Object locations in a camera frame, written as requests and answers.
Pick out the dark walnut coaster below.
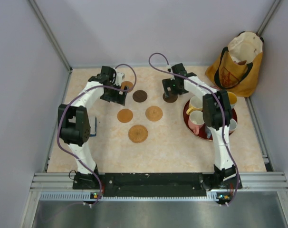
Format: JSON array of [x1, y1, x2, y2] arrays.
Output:
[[133, 90, 148, 103], [163, 93, 178, 103]]

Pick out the small pink mug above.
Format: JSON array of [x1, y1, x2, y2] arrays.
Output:
[[229, 118, 238, 134]]

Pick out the light wood coaster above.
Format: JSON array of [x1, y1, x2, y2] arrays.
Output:
[[121, 81, 134, 93], [117, 109, 133, 123]]

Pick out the grey blue mug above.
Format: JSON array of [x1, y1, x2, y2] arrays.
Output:
[[205, 126, 212, 140]]

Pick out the red round tray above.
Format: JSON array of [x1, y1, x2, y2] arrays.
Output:
[[183, 93, 238, 141]]

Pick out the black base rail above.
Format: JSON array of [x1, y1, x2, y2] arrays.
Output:
[[69, 172, 242, 198]]

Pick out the yellow tote bag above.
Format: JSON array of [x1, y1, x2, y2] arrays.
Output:
[[205, 31, 264, 97]]

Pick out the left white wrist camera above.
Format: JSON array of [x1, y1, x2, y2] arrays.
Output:
[[115, 70, 125, 86]]

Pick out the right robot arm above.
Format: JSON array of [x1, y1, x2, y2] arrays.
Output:
[[162, 63, 240, 188]]

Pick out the left aluminium frame post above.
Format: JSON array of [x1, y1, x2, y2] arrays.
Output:
[[27, 0, 72, 73]]

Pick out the blue mug yellow inside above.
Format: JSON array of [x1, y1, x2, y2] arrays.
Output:
[[227, 91, 238, 109]]

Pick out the pink mug white inside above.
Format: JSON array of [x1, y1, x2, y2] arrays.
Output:
[[188, 111, 205, 135]]

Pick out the right aluminium frame post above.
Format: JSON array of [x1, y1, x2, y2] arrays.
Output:
[[256, 0, 282, 37]]

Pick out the aluminium frame post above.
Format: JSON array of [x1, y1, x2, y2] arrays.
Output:
[[27, 0, 72, 73], [256, 0, 282, 37]]

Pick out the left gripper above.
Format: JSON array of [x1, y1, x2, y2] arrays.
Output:
[[100, 82, 128, 105]]

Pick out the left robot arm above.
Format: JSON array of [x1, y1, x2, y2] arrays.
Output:
[[57, 66, 133, 188]]

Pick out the blue white razor box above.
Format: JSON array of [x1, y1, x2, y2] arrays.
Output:
[[89, 116, 97, 137]]

